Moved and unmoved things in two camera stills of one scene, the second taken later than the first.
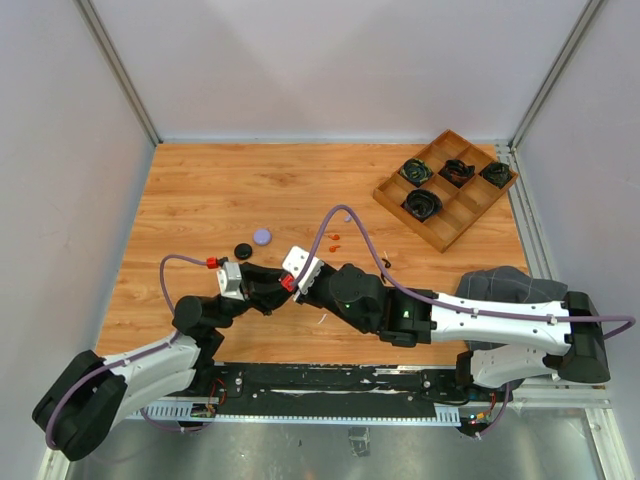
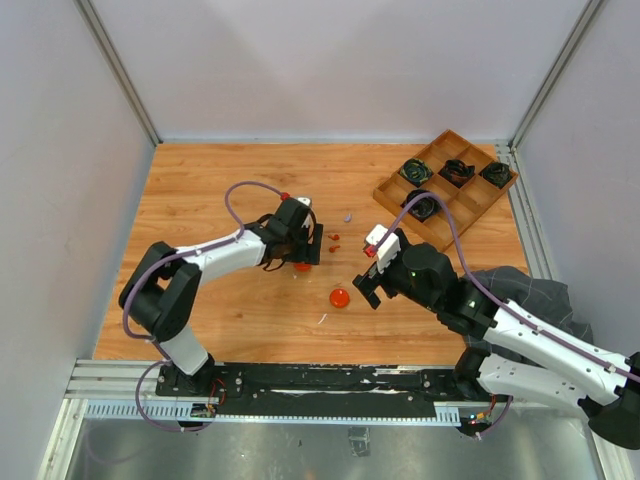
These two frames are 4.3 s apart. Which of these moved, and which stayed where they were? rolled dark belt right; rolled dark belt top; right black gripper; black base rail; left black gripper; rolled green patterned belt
Moved: right black gripper; left black gripper
Stayed: rolled dark belt top; rolled green patterned belt; rolled dark belt right; black base rail
